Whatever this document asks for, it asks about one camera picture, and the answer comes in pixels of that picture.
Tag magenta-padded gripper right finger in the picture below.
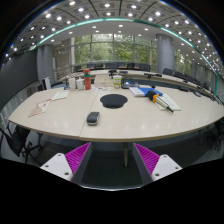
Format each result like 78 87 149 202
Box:
132 142 184 186

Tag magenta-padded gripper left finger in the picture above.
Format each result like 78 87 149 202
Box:
39 142 94 185

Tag black computer mouse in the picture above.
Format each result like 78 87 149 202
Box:
87 111 101 126

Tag black mouse pad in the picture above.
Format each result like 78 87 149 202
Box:
99 93 129 110

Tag black office chair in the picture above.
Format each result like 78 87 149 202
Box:
0 124 43 164

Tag white paper sheet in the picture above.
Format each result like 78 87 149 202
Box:
156 93 182 112

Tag blue and white book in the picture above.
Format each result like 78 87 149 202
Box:
129 86 164 98

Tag white standing sign board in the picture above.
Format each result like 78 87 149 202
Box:
41 76 52 91

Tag red bottle with green band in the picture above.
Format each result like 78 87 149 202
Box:
83 68 92 91

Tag paper drink cup with straw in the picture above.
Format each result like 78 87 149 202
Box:
112 75 123 90

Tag dark office chairs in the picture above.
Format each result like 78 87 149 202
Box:
73 61 214 91

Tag long curved conference desk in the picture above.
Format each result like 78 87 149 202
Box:
64 68 216 99

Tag beige cardboard box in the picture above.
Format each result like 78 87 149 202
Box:
94 73 116 88

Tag ceiling lights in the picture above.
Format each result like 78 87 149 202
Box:
4 0 223 68

